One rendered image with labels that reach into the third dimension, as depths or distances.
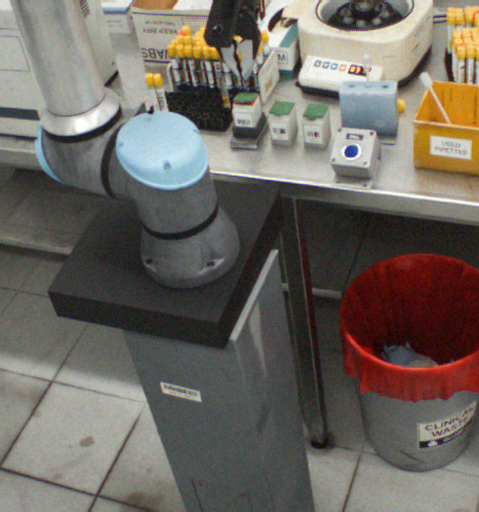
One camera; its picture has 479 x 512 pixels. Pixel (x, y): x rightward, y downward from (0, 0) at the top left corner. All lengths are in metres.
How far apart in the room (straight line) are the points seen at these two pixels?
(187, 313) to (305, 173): 0.42
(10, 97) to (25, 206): 0.95
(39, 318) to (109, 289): 1.39
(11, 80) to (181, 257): 0.64
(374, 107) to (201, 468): 0.73
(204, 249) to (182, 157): 0.17
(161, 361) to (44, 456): 1.00
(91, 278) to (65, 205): 1.30
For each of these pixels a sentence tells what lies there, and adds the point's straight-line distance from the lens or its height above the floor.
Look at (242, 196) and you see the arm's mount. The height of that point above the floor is 0.95.
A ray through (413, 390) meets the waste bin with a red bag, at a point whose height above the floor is 0.37.
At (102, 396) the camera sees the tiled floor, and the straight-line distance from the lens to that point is 2.40.
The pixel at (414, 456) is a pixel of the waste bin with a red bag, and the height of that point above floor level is 0.08.
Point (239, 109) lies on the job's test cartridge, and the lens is 1.59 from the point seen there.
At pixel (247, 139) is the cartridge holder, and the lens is 1.61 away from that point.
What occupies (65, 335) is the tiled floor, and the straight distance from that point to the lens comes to 2.59.
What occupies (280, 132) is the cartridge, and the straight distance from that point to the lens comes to 1.59.
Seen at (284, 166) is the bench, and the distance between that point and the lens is 1.55.
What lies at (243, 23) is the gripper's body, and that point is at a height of 1.12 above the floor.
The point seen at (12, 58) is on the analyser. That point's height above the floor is 1.07.
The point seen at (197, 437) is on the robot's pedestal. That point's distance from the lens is 1.52.
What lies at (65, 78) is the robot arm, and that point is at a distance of 1.16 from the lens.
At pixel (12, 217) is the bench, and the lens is 2.64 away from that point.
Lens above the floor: 1.81
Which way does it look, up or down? 42 degrees down
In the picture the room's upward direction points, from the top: 11 degrees counter-clockwise
